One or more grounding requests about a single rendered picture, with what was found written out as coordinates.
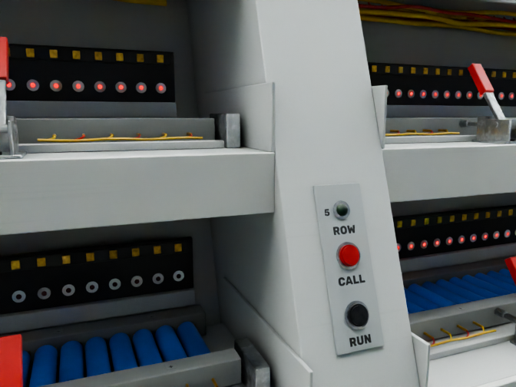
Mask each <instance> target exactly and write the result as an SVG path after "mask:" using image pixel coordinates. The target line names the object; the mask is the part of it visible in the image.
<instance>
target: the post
mask: <svg viewBox="0 0 516 387"><path fill-rule="evenodd" d="M187 11H188V19H189V26H190V40H191V48H192V55H193V69H194V77H195V85H196V92H197V106H198V114H199V118H203V94H204V93H209V92H213V91H222V90H226V89H231V88H240V87H245V86H250V85H255V84H262V83H267V82H272V81H273V82H275V83H276V88H275V151H274V153H275V188H274V212H273V213H256V214H247V215H237V216H228V217H211V218H210V229H211V236H212V244H213V258H214V266H215V274H216V281H217V295H218V303H219V310H220V323H223V277H225V278H226V279H227V280H228V281H229V282H230V283H231V284H232V285H233V286H234V288H235V289H236V290H237V291H238V292H239V293H240V294H241V295H242V296H243V297H244V298H245V300H246V301H247V302H248V303H249V304H250V305H251V306H252V307H253V308H254V309H255V310H256V311H257V312H258V313H259V314H260V315H261V316H262V317H263V318H264V319H265V320H266V322H267V323H268V324H269V325H270V326H271V327H272V328H273V329H274V330H275V331H276V332H277V333H278V335H279V336H280V337H281V338H282V339H283V340H284V341H285V342H286V343H287V344H288V345H289V347H290V348H291V349H292V350H293V351H294V352H295V353H296V354H297V355H298V356H299V357H300V358H301V360H303V361H304V362H305V363H306V364H307V365H308V367H310V369H311V370H312V371H313V387H420V385H419V380H418V372H417V366H416V361H415V353H414V348H413V342H412V334H411V329H410V324H409V315H408V310H407V305H406V300H405V291H404V286H403V281H402V272H401V267H400V262H399V253H398V248H397V243H396V238H395V229H394V224H393V219H392V210H391V205H390V200H389V191H388V186H387V181H386V176H385V167H384V162H383V157H382V148H381V143H380V138H379V129H378V124H377V119H376V114H375V105H374V101H373V95H372V86H371V81H370V77H369V67H368V62H367V57H366V48H365V43H364V38H363V33H362V24H361V19H360V14H359V6H358V0H187ZM352 183H360V188H361V194H362V203H363V208H364V214H365V223H366V229H367V234H368V239H369V249H370V253H371V259H372V268H373V273H374V279H375V288H376V294H377V299H378V304H379V314H380V319H381V324H382V334H383V339H384V344H385V345H383V346H378V347H375V348H371V349H364V350H361V351H357V352H351V353H347V354H343V355H340V356H338V355H336V345H335V340H334V334H333V328H332V317H331V312H330V306H329V295H328V289H327V284H326V274H325V267H324V262H323V252H322V246H321V239H320V234H319V224H318V217H317V212H316V202H315V196H314V189H313V186H316V185H328V184H352Z"/></svg>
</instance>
